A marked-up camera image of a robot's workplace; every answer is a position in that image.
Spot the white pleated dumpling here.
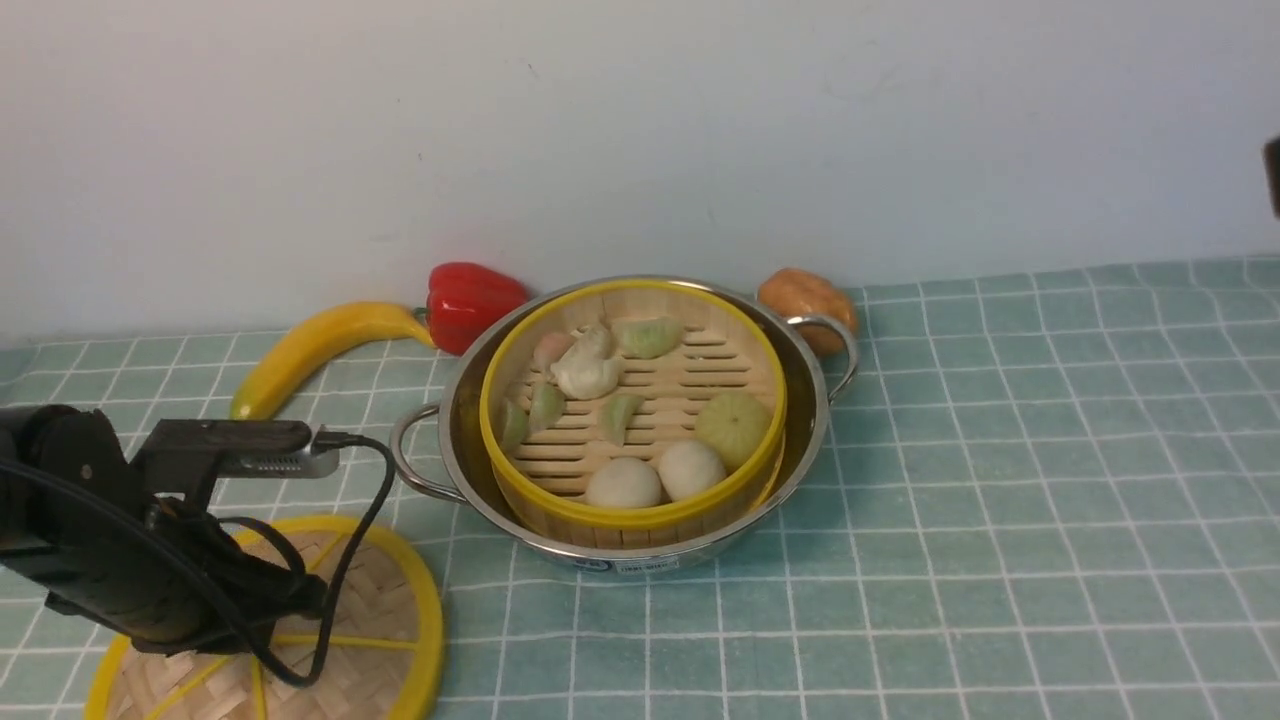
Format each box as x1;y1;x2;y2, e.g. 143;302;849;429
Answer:
549;324;625;400

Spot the white bun left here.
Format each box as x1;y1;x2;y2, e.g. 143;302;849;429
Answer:
582;457;663;509

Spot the brown potato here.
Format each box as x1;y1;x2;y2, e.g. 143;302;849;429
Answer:
756;266;859;357

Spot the pink dumpling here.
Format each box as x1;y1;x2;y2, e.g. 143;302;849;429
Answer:
532;331;576;374

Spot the black camera cable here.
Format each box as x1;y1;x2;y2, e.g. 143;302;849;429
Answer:
0;430;398;688

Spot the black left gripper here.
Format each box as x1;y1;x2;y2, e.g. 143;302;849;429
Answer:
44;500;329;656

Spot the white bun right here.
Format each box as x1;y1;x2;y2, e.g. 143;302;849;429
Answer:
657;439;728;502

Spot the dark right robot part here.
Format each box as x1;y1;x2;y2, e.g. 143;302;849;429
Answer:
1263;136;1280;219

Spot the green dumpling centre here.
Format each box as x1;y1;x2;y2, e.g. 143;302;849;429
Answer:
596;392;645;447

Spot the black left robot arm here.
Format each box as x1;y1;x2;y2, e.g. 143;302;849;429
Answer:
3;404;337;656

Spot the green round bun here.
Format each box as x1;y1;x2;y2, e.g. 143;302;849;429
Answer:
694;389;773;473

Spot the yellow woven bamboo steamer lid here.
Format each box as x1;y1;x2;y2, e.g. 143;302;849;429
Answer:
84;527;445;719

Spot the green dumpling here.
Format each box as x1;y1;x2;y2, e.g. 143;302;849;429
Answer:
527;380;567;434
596;392;645;447
499;398;530;455
612;316;685;360

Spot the green dumpling top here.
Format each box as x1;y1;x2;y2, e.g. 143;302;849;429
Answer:
612;316;685;360

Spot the yellow plastic banana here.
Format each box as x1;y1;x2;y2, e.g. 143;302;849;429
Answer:
229;301;435;421

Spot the green dumpling far left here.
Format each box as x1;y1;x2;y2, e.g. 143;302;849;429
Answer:
499;398;530;455

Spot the stainless steel pot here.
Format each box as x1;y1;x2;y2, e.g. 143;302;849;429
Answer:
389;275;858;577

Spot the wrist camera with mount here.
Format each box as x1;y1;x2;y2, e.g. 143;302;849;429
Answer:
131;419;340;509

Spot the yellow bamboo steamer basket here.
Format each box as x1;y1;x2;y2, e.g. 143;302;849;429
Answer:
477;277;787;550

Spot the white bun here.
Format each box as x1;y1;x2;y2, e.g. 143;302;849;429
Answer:
657;439;728;502
582;457;663;509

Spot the red bell pepper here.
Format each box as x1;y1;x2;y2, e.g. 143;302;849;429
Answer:
424;261;531;356

